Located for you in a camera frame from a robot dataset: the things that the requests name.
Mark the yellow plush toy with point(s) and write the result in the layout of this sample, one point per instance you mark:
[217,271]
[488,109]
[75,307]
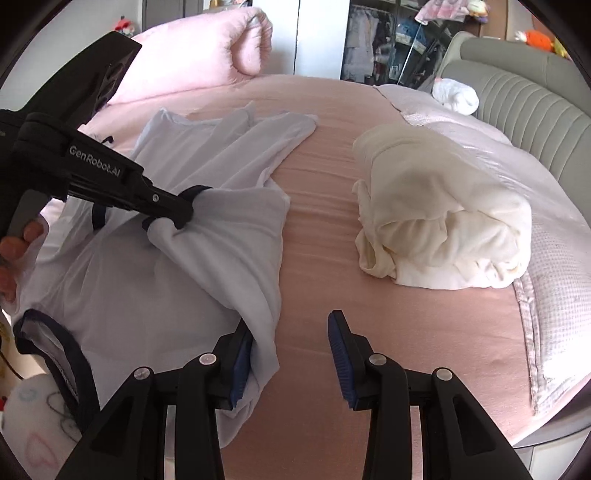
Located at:
[562,48]

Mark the duck plush toy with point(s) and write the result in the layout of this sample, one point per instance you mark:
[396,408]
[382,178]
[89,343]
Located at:
[478,8]

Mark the orange plush toy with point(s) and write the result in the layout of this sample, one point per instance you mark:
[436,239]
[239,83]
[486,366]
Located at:
[538,39]

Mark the white shirt with navy trim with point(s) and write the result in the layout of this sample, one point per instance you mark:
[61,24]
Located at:
[184,277]

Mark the dark grey door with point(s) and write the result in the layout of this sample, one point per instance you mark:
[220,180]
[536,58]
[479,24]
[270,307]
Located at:
[171,9]

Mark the pink pillow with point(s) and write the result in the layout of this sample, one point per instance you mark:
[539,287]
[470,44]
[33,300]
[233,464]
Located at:
[194,50]

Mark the cream folded blanket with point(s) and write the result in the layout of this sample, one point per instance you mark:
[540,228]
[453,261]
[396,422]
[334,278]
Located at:
[438,207]

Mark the black glass wardrobe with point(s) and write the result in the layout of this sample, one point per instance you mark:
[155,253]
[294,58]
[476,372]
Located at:
[392,41]

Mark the pink sheeted bed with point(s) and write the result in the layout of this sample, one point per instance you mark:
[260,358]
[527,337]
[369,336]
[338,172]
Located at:
[323,230]

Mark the person's left hand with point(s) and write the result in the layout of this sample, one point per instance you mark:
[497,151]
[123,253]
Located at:
[18,254]

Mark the grey-green padded headboard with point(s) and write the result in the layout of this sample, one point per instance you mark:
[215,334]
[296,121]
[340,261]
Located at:
[531,106]

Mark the pale pink quilt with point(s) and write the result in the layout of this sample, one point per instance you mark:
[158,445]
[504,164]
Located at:
[554,230]

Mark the pink printed hanging garment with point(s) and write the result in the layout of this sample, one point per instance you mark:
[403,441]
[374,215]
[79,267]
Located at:
[441,10]

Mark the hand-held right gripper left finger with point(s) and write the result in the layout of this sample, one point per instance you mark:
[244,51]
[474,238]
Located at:
[240,374]

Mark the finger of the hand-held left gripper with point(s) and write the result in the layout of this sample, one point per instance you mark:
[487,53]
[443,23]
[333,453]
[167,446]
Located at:
[171,210]

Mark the white cloth on sofa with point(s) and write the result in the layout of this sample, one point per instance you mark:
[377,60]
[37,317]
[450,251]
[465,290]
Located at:
[455,97]

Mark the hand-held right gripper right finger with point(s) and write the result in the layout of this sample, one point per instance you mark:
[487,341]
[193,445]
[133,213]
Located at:
[339,364]

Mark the red blue plush toy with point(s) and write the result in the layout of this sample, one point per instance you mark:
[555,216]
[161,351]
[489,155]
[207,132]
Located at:
[123,26]

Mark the white cabinet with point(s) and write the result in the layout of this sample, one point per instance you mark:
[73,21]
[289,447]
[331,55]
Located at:
[318,37]

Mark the person's printed pyjama leg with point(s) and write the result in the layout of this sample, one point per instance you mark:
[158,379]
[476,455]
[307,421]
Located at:
[32,429]

